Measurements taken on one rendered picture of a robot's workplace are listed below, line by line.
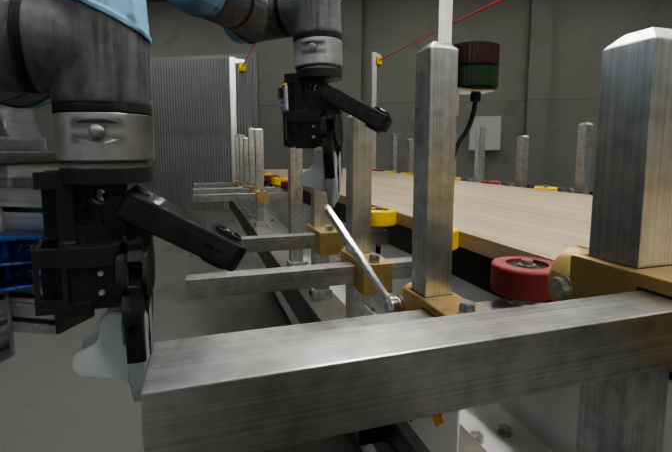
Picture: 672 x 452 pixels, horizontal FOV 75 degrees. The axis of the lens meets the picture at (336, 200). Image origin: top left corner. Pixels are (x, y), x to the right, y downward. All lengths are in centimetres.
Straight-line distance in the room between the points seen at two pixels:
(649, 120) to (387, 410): 22
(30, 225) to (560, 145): 718
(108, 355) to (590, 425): 37
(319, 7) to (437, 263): 40
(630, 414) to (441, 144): 30
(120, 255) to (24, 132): 60
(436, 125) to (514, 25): 712
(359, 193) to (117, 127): 45
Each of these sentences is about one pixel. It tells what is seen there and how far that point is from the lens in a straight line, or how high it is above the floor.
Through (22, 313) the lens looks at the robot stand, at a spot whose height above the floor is 76.
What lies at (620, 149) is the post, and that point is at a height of 104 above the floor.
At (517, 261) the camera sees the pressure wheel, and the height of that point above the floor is 90.
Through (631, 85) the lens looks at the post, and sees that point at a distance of 32.
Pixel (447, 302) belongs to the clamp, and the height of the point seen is 87.
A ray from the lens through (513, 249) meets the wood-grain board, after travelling 69.
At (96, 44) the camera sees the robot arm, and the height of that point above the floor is 112.
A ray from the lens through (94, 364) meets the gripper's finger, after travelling 44.
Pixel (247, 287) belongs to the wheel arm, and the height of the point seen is 83.
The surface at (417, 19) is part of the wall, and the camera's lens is 752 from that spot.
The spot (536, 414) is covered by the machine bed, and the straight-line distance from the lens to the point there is 78.
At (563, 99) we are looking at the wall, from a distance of 759.
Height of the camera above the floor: 104
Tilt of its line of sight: 6 degrees down
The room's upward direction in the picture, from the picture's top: straight up
